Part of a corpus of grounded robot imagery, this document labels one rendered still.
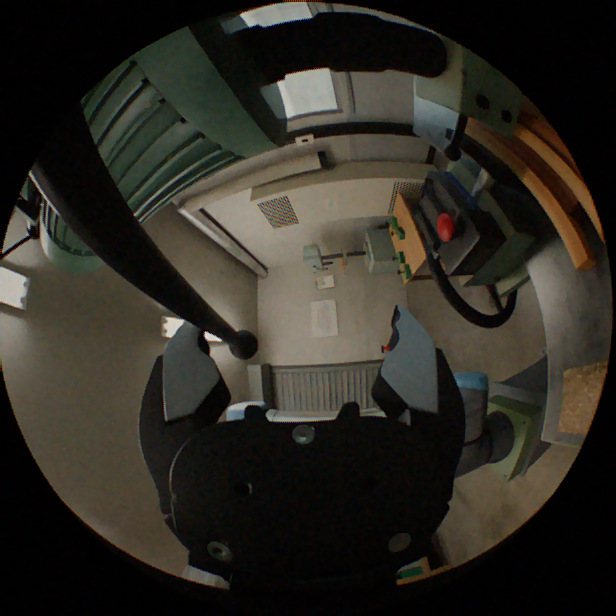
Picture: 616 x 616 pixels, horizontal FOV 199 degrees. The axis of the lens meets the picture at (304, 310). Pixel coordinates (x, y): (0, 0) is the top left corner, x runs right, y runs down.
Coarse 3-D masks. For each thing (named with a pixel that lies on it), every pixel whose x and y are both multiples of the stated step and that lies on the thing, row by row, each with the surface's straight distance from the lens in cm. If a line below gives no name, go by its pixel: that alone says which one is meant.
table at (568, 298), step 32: (416, 96) 50; (416, 128) 51; (512, 192) 30; (544, 224) 27; (544, 256) 27; (512, 288) 34; (544, 288) 27; (576, 288) 25; (608, 288) 24; (544, 320) 27; (576, 320) 25; (608, 320) 25; (576, 352) 26; (608, 352) 25
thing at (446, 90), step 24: (408, 24) 24; (456, 48) 18; (456, 72) 18; (480, 72) 18; (432, 96) 20; (456, 96) 17; (480, 96) 18; (504, 96) 20; (480, 120) 19; (504, 120) 20
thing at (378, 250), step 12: (372, 240) 238; (384, 240) 241; (312, 252) 221; (348, 252) 246; (360, 252) 246; (372, 252) 228; (384, 252) 231; (312, 264) 243; (324, 264) 263; (372, 264) 235; (384, 264) 235; (396, 264) 243
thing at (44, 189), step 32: (64, 128) 4; (64, 160) 4; (96, 160) 5; (64, 192) 4; (96, 192) 4; (96, 224) 5; (128, 224) 5; (128, 256) 5; (160, 256) 6; (160, 288) 6; (192, 288) 8; (192, 320) 9; (224, 320) 12; (256, 352) 21
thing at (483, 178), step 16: (448, 128) 25; (464, 144) 23; (480, 144) 25; (480, 160) 21; (496, 160) 21; (480, 176) 25; (496, 176) 19; (512, 176) 20; (480, 192) 25; (528, 192) 24
